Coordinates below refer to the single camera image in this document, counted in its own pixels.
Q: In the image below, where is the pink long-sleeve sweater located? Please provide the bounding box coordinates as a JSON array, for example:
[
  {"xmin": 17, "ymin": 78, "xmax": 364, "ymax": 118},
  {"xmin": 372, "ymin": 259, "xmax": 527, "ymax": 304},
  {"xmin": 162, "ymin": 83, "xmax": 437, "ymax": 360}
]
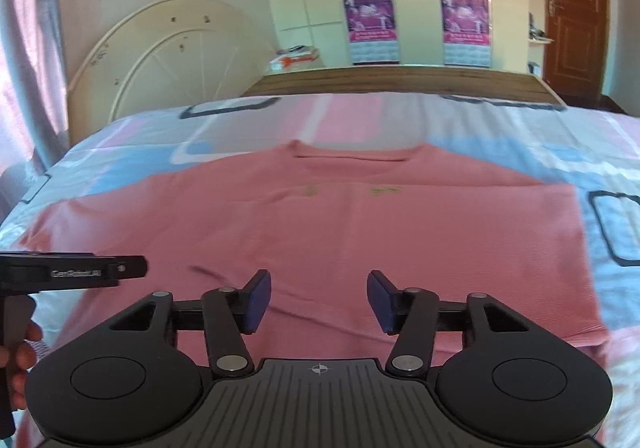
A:
[{"xmin": 10, "ymin": 139, "xmax": 611, "ymax": 448}]

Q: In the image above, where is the person's left hand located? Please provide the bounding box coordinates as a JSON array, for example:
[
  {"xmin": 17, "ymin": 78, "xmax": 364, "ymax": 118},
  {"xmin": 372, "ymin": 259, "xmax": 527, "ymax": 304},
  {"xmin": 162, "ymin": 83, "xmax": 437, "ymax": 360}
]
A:
[{"xmin": 0, "ymin": 320, "xmax": 43, "ymax": 411}]

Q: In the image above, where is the pink and blue curtain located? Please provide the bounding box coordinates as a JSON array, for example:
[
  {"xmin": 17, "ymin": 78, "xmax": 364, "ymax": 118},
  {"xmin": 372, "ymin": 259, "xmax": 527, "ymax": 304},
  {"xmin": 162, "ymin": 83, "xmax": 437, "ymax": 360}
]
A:
[{"xmin": 1, "ymin": 0, "xmax": 70, "ymax": 218}]

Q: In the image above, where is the patterned bed sheet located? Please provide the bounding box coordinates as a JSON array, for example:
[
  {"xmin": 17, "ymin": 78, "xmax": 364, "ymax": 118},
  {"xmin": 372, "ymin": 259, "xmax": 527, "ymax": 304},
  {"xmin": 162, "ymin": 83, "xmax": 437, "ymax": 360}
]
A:
[{"xmin": 1, "ymin": 92, "xmax": 639, "ymax": 447}]

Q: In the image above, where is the cream round headboard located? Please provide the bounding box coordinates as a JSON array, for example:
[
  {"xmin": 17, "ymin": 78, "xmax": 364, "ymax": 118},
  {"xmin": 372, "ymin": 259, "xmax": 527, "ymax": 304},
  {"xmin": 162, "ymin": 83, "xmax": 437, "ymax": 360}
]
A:
[{"xmin": 67, "ymin": 0, "xmax": 276, "ymax": 145}]

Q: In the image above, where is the stack of boxes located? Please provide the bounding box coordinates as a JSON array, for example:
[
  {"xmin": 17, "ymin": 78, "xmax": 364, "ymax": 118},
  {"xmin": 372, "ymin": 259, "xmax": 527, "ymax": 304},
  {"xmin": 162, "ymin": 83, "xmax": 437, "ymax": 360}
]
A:
[{"xmin": 269, "ymin": 46, "xmax": 323, "ymax": 73}]

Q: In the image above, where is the lower right purple calendar poster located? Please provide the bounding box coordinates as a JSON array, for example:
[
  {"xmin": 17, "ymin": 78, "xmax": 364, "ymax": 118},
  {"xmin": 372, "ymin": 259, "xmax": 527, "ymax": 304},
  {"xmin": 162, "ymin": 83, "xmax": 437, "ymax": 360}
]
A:
[{"xmin": 440, "ymin": 0, "xmax": 491, "ymax": 67}]

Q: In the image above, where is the purple calendar poster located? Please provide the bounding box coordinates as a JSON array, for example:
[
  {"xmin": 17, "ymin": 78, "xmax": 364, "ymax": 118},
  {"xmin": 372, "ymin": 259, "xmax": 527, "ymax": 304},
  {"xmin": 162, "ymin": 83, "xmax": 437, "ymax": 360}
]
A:
[
  {"xmin": 343, "ymin": 0, "xmax": 399, "ymax": 65},
  {"xmin": 440, "ymin": 0, "xmax": 491, "ymax": 67}
]

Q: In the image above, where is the cream corner shelf unit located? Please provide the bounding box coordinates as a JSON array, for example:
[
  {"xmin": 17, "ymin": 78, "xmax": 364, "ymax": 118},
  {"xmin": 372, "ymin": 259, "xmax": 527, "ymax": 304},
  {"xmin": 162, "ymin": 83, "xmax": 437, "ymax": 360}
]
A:
[{"xmin": 520, "ymin": 0, "xmax": 554, "ymax": 78}]

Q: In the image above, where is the lower left purple calendar poster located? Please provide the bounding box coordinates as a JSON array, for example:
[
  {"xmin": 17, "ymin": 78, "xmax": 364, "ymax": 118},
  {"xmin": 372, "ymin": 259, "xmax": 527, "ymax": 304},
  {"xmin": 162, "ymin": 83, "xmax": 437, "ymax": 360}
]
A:
[{"xmin": 343, "ymin": 0, "xmax": 399, "ymax": 65}]

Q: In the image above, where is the brown wooden door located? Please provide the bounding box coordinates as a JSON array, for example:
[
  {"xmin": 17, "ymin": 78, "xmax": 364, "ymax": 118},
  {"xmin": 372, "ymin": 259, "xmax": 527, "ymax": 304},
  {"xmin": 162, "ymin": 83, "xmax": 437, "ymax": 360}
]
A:
[{"xmin": 544, "ymin": 0, "xmax": 608, "ymax": 108}]

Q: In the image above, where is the wooden bed frame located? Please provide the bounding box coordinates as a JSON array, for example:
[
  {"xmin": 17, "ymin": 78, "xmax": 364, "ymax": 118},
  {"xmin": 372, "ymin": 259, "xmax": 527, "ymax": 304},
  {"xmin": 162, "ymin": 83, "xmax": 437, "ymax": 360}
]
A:
[{"xmin": 243, "ymin": 65, "xmax": 564, "ymax": 106}]

